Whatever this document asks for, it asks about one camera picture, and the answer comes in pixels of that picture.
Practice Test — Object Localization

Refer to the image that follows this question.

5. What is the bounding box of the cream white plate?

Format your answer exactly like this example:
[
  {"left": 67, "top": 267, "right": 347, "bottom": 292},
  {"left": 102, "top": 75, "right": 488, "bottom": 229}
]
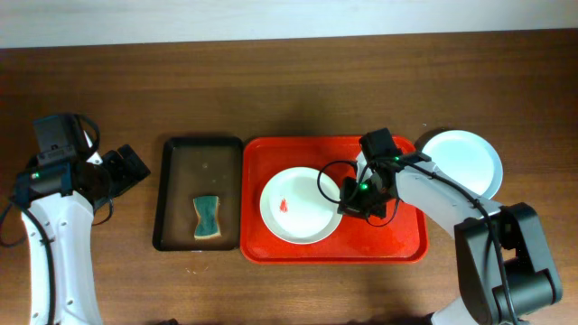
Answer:
[{"left": 259, "top": 167, "right": 342, "bottom": 245}]

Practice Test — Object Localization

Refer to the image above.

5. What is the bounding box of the light blue plate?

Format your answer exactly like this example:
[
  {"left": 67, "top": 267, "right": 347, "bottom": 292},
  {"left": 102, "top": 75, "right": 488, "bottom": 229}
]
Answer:
[{"left": 419, "top": 130, "right": 504, "bottom": 195}]

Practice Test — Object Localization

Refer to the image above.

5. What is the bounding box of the green yellow sponge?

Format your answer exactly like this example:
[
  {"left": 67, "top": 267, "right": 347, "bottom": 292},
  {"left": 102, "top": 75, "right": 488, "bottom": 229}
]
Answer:
[{"left": 193, "top": 196, "right": 221, "bottom": 240}]

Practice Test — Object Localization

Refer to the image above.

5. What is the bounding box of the mint green plate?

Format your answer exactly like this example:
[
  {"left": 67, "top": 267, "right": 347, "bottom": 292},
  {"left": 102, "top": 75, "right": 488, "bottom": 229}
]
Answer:
[{"left": 481, "top": 180, "right": 501, "bottom": 200}]

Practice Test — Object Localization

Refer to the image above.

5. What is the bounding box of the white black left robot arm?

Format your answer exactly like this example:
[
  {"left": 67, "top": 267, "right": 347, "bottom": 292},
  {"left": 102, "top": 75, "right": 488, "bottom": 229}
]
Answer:
[{"left": 10, "top": 114, "right": 150, "bottom": 324}]

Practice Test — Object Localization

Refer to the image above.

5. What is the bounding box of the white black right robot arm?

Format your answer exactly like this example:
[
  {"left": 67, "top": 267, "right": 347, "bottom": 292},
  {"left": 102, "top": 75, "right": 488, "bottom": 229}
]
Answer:
[{"left": 338, "top": 128, "right": 563, "bottom": 324}]

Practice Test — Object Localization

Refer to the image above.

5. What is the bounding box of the red plastic tray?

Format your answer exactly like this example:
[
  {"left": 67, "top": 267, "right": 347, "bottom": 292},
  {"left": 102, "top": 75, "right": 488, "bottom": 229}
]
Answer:
[{"left": 240, "top": 135, "right": 429, "bottom": 265}]

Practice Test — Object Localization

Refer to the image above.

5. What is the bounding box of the black plastic tray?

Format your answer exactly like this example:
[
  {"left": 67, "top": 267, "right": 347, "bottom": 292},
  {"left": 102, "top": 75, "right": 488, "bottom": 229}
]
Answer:
[{"left": 153, "top": 136, "right": 243, "bottom": 251}]

